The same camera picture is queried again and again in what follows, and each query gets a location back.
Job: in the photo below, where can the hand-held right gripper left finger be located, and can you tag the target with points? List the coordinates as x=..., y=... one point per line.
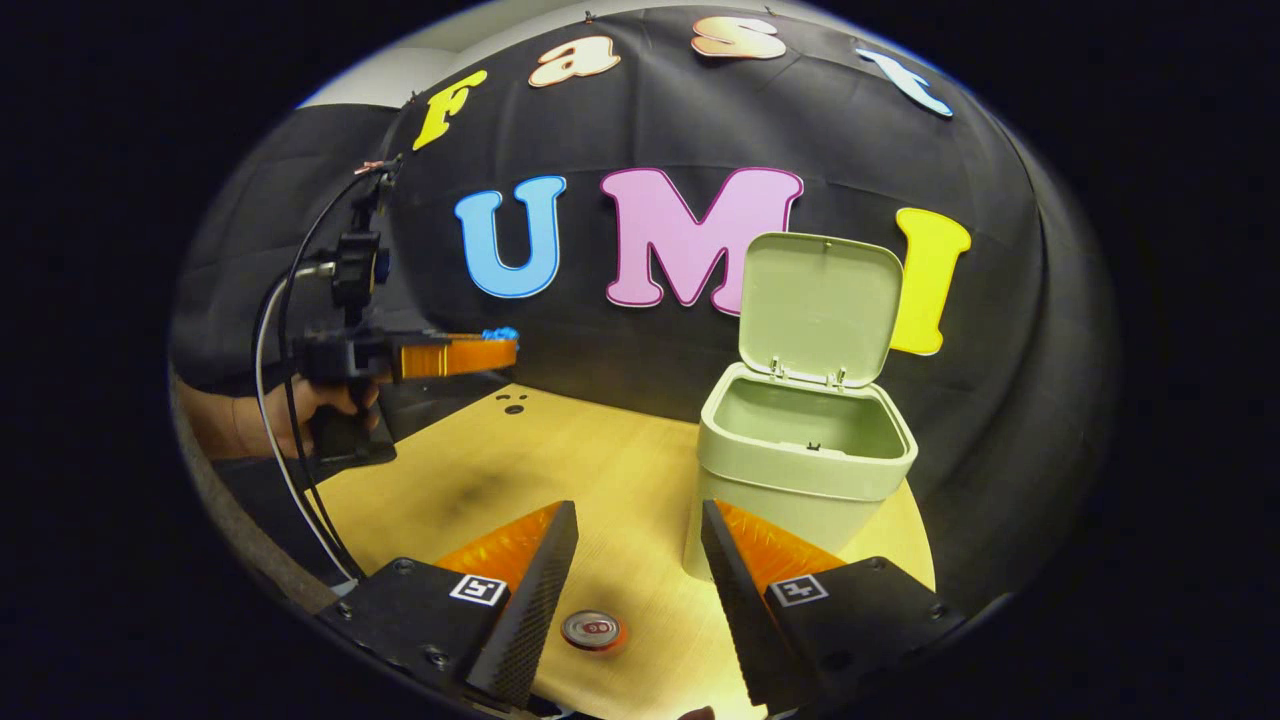
x=530, y=620

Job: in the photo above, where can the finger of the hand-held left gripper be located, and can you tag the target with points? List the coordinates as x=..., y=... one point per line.
x=450, y=357

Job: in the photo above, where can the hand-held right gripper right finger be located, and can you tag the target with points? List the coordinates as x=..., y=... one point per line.
x=745, y=620

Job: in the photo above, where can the blue paper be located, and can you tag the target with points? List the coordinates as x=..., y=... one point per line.
x=500, y=334

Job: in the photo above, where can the silver pop can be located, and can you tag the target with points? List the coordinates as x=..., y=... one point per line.
x=592, y=630

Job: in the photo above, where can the pale green desktop garbage bin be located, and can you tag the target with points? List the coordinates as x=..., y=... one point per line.
x=800, y=470

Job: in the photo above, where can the wooden desktop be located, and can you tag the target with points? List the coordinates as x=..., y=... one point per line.
x=560, y=450

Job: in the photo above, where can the black backdrop cloth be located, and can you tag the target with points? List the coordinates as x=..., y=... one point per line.
x=650, y=350

